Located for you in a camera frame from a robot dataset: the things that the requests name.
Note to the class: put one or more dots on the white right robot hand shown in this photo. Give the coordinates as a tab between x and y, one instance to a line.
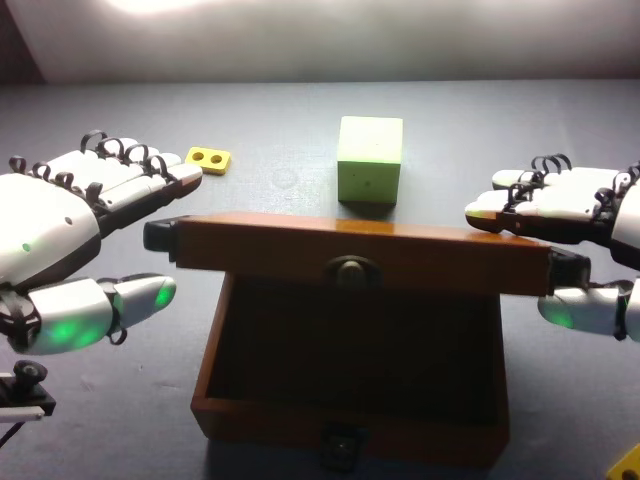
560	200

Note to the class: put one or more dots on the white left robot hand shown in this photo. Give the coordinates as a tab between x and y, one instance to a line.
45	220

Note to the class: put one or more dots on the wooden box half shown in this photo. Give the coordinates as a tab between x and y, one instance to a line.
250	250

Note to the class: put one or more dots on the wooden box base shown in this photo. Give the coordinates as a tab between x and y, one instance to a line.
260	430

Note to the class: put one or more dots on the yellow two-hole block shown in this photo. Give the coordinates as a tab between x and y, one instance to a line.
632	462
207	170

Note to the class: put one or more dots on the light green cube block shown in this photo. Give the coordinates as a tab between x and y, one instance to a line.
370	175

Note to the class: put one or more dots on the grey table cloth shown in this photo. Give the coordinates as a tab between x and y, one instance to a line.
125	400

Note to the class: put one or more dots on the black bracket with knob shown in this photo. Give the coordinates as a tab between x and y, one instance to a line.
30	395

